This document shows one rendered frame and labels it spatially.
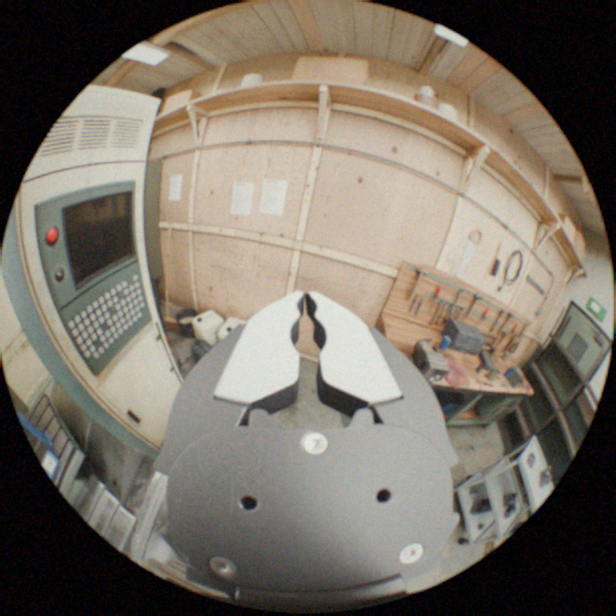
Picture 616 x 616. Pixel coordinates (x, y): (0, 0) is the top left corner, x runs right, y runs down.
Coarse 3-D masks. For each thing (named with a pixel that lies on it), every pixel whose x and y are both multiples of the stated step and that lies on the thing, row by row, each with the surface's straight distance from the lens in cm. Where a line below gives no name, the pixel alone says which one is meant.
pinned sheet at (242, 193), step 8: (240, 184) 181; (248, 184) 177; (240, 192) 180; (248, 192) 176; (232, 200) 185; (240, 200) 180; (248, 200) 176; (232, 208) 184; (240, 208) 180; (248, 208) 175
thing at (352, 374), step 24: (312, 312) 11; (336, 312) 10; (336, 336) 8; (360, 336) 8; (336, 360) 7; (360, 360) 7; (384, 360) 8; (336, 384) 6; (360, 384) 7; (384, 384) 7; (336, 408) 8; (360, 408) 7
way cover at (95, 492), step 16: (96, 480) 125; (80, 496) 132; (96, 496) 124; (112, 496) 120; (80, 512) 133; (96, 512) 127; (112, 512) 120; (128, 512) 118; (96, 528) 129; (112, 528) 124; (128, 528) 118; (112, 544) 126; (128, 544) 125
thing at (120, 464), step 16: (64, 400) 152; (64, 416) 152; (80, 416) 132; (80, 432) 133; (96, 432) 118; (80, 448) 136; (96, 448) 121; (112, 448) 109; (128, 448) 102; (96, 464) 125; (112, 464) 112; (128, 464) 107; (112, 480) 117; (128, 480) 114; (128, 496) 121
